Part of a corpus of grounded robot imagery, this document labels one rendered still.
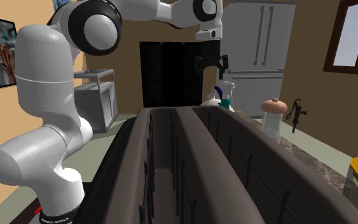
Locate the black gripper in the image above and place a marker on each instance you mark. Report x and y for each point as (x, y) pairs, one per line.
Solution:
(211, 51)

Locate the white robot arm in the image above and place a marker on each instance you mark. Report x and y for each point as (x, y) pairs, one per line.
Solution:
(44, 93)

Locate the teal spray bottle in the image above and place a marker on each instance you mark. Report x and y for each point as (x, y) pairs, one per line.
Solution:
(227, 99)

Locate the grey refrigerator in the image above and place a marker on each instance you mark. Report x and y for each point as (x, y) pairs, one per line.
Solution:
(256, 37)

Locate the clear jar with peach lid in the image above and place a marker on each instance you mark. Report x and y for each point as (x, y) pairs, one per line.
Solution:
(273, 122)

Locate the black hand pump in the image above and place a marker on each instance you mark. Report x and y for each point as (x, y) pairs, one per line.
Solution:
(296, 114)

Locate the grey open cabinet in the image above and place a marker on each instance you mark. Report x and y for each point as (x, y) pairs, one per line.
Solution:
(95, 102)

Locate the dark brown framed window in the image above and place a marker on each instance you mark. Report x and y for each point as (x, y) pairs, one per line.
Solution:
(352, 34)

